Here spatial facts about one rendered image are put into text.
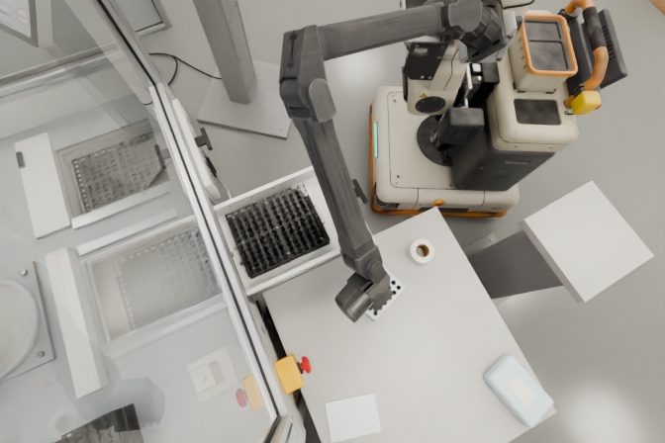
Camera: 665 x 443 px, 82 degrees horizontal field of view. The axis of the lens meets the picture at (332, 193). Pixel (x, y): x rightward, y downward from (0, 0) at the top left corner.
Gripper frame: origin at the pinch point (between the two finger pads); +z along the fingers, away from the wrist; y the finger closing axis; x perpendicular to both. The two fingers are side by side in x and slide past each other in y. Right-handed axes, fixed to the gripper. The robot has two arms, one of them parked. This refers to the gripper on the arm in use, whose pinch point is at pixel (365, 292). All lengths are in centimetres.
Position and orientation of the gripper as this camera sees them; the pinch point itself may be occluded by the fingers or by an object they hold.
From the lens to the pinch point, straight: 106.0
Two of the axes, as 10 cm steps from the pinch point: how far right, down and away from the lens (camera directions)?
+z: -0.6, 3.8, 9.2
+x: 7.2, -6.3, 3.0
